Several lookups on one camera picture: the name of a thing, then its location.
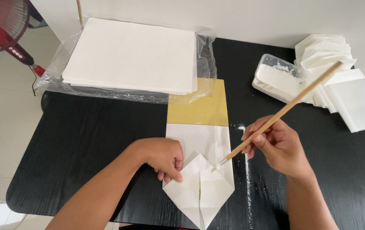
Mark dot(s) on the person's left hand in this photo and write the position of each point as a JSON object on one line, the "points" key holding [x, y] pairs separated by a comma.
{"points": [[161, 156]]}

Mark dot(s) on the person's right hand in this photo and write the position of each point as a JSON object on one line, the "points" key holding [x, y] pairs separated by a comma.
{"points": [[281, 150]]}

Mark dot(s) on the person's right fingers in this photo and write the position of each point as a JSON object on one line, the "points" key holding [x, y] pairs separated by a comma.
{"points": [[252, 140]]}

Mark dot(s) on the wooden glue brush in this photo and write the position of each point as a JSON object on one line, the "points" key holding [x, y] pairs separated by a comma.
{"points": [[284, 108]]}

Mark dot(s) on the white paper bag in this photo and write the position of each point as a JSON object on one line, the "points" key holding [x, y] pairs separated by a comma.
{"points": [[201, 179]]}

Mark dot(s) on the yellow cardboard template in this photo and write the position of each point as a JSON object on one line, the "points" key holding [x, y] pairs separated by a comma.
{"points": [[201, 107]]}

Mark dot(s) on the clear plastic glue container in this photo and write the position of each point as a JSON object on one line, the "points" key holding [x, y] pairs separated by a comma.
{"points": [[277, 80]]}

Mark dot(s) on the clear plastic wrapping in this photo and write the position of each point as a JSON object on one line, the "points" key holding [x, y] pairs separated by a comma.
{"points": [[206, 64]]}

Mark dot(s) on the pile of folded white bags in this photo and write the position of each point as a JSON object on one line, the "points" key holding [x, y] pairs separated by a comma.
{"points": [[336, 80]]}

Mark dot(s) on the stack of white paper sheets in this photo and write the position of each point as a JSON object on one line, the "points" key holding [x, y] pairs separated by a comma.
{"points": [[131, 56]]}

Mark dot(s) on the thin wooden stick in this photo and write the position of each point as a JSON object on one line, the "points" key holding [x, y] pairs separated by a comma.
{"points": [[80, 12]]}

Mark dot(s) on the red standing fan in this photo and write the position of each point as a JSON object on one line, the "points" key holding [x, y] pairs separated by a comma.
{"points": [[5, 32]]}

